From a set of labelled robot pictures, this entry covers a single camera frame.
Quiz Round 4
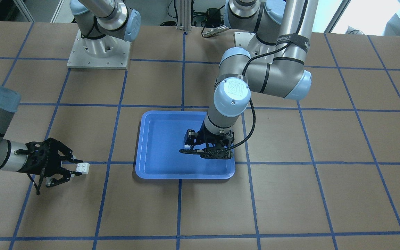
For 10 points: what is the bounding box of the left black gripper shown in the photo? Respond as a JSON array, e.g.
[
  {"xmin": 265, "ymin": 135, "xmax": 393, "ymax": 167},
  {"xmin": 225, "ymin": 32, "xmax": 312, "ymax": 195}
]
[{"xmin": 179, "ymin": 128, "xmax": 235, "ymax": 160}]

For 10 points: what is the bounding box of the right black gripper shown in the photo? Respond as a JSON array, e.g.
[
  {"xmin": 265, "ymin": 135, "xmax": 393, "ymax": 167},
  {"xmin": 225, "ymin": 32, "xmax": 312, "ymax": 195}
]
[{"xmin": 16, "ymin": 137, "xmax": 83, "ymax": 195}]

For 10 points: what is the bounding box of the white block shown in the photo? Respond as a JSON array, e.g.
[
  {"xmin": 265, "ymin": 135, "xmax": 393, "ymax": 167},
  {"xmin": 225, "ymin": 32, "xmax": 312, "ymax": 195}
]
[{"xmin": 76, "ymin": 162, "xmax": 90, "ymax": 174}]

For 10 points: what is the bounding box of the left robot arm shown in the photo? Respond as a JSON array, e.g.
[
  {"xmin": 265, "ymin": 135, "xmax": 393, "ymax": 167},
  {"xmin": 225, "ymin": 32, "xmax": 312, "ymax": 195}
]
[{"xmin": 179, "ymin": 0, "xmax": 318, "ymax": 159}]

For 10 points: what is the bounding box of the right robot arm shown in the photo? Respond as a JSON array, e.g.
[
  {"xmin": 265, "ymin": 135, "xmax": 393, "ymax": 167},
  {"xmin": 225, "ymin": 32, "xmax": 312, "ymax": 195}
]
[{"xmin": 0, "ymin": 86, "xmax": 90, "ymax": 195}]

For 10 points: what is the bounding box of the blue plastic tray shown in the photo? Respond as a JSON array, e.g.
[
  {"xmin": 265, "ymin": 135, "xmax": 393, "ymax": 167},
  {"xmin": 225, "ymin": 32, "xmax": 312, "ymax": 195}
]
[{"xmin": 135, "ymin": 111, "xmax": 235, "ymax": 180}]

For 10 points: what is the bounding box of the wrist camera blue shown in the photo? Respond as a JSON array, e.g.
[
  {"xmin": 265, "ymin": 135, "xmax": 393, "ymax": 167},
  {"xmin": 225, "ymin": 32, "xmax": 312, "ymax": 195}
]
[{"xmin": 184, "ymin": 129, "xmax": 199, "ymax": 147}]

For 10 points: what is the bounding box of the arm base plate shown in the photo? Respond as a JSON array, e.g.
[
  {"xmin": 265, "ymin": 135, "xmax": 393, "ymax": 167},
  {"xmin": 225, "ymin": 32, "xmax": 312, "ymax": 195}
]
[
  {"xmin": 234, "ymin": 32, "xmax": 270, "ymax": 58},
  {"xmin": 67, "ymin": 30, "xmax": 131, "ymax": 70}
]

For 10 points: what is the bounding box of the aluminium frame post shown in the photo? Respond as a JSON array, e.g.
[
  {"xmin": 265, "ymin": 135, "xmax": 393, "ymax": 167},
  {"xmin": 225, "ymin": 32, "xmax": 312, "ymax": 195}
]
[{"xmin": 174, "ymin": 0, "xmax": 193, "ymax": 34}]

